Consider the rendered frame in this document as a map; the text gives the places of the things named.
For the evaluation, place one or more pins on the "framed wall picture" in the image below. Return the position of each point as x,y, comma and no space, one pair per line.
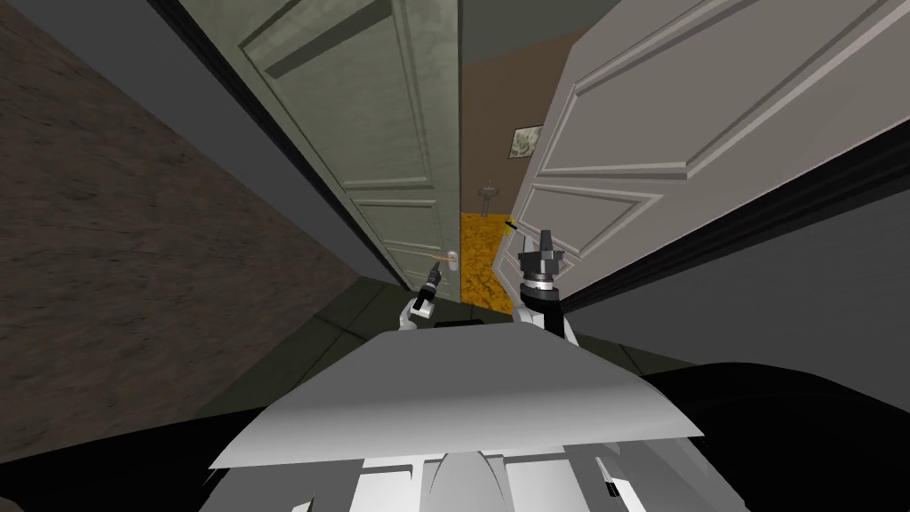
526,141

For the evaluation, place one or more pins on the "green-grey panelled door leaf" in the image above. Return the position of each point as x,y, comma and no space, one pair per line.
355,121

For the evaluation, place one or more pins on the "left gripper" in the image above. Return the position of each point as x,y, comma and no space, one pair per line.
434,274

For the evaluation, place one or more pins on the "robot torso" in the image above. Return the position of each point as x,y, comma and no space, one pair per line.
462,398

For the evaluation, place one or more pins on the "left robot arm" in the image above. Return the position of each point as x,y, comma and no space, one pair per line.
425,301

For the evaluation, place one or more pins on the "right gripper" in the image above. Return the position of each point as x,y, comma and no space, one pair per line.
541,259

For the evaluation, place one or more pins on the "pale grey panelled door leaf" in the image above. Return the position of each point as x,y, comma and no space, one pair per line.
682,107

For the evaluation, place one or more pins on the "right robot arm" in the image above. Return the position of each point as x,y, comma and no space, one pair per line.
540,302

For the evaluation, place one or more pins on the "grey pedestal sink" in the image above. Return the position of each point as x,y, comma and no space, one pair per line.
488,193

